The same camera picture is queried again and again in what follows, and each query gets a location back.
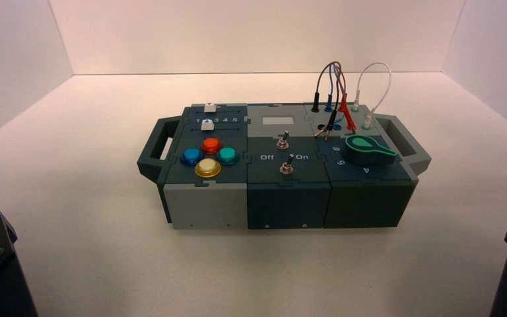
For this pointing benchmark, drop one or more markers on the green rotary pointer knob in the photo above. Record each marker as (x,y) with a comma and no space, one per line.
(365,151)

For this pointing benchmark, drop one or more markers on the white slider knob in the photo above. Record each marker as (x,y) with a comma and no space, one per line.
(209,107)
(207,126)

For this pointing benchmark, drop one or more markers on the dark green grey control box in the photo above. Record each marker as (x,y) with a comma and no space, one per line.
(286,203)

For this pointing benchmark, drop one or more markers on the green round push button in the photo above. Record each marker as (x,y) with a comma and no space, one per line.
(227,155)

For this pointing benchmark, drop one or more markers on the grey display screen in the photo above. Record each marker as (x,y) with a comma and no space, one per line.
(279,122)

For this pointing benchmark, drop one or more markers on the red round push button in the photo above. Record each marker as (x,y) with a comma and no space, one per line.
(211,145)

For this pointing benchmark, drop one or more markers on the yellow round push button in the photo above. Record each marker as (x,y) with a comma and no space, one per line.
(208,167)

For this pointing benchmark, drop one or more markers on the metal toggle switch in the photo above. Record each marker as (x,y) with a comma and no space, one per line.
(287,166)
(283,141)

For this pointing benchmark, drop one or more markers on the blue round push button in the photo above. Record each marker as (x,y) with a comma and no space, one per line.
(191,156)

